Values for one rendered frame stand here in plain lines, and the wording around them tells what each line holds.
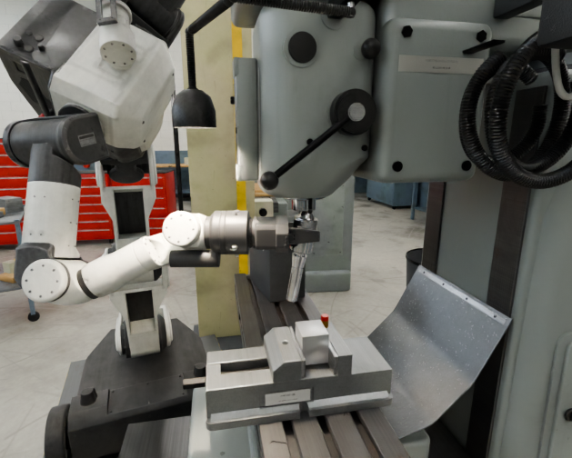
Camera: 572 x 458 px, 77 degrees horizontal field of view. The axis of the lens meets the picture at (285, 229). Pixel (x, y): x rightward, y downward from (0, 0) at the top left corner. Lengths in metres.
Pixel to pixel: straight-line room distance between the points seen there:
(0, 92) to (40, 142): 9.95
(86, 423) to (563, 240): 1.31
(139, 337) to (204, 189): 1.23
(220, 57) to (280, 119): 1.87
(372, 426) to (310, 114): 0.54
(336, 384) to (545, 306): 0.40
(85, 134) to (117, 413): 0.87
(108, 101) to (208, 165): 1.58
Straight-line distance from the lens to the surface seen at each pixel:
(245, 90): 0.67
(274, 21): 0.64
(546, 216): 0.77
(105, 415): 1.37
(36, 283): 0.78
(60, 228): 0.81
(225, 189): 2.42
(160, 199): 5.25
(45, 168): 0.83
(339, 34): 0.64
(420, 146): 0.66
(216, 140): 2.40
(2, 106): 10.77
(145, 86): 0.93
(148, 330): 1.44
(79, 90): 0.90
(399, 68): 0.64
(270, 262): 1.09
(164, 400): 1.36
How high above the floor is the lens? 1.41
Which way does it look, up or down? 14 degrees down
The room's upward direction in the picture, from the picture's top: straight up
